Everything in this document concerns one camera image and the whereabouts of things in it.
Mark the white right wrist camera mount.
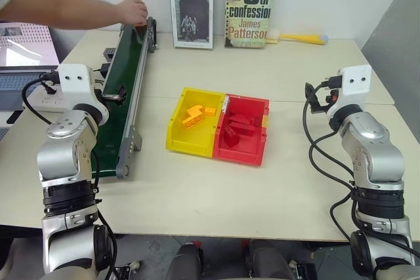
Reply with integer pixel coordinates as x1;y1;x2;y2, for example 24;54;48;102
337;64;373;108

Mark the person's bare hand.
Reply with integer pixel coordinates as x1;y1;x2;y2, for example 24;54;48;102
114;0;149;27

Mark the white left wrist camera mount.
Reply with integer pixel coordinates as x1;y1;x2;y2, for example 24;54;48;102
56;63;93;105

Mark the red plastic bin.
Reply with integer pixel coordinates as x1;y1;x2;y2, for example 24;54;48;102
212;93;271;167

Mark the large yellow building block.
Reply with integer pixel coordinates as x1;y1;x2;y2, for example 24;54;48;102
179;104;207;129

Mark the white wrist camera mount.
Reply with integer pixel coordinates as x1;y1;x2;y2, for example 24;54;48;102
56;63;93;105
337;64;373;108

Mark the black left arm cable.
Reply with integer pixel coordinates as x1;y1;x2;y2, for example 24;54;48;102
21;71;62;127

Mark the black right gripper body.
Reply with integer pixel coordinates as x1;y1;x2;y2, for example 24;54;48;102
323;87;340;106

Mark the yellow plastic bin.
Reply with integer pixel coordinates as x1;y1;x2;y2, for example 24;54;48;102
165;87;228;159

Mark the white Graphic Design book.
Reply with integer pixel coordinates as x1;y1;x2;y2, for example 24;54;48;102
167;0;215;49

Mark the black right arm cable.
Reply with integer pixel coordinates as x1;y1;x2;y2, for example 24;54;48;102
302;99;417;263

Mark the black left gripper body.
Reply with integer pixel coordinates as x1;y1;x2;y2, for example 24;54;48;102
90;78;107;101

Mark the red building block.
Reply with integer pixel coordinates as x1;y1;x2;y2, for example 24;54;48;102
223;127;241;148
228;121;257;138
228;112;254;124

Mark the yellow handled sponge brush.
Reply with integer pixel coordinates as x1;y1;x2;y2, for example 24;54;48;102
266;28;329;47

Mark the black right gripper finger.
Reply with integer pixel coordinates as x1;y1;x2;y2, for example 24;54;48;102
309;98;329;115
304;81;320;103

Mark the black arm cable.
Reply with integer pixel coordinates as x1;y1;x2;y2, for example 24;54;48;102
302;99;417;263
21;71;62;127

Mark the green belt conveyor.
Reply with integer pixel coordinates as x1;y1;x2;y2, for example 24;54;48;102
89;16;159;181

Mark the dark rounded shape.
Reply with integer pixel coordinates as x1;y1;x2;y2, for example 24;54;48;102
243;239;298;280
165;241;203;280

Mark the white power strip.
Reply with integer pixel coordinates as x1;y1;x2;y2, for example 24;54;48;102
22;79;68;111

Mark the grey open laptop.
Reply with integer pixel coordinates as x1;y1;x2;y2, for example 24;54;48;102
0;22;62;111

